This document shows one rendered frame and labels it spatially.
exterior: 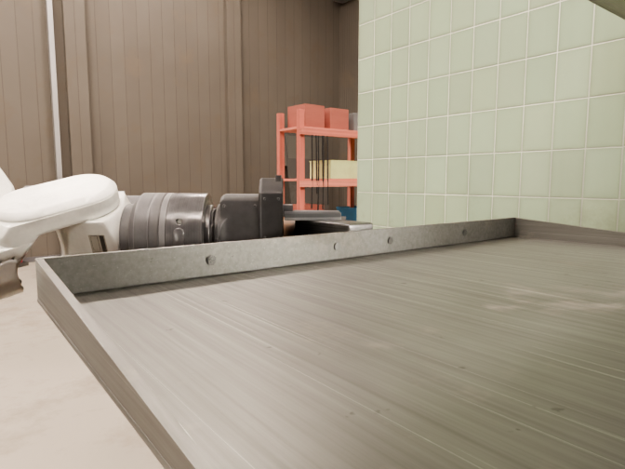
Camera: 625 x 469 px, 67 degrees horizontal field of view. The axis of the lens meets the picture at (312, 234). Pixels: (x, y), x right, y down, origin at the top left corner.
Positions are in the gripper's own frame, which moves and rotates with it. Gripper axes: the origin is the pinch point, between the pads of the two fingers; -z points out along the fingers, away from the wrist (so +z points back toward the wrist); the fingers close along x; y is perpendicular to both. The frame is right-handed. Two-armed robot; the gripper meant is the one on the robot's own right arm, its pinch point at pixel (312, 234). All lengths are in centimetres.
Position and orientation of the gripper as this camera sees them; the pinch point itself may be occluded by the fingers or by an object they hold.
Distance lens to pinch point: 50.8
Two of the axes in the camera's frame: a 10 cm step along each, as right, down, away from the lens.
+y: -0.5, -1.1, 9.9
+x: 0.0, -9.9, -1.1
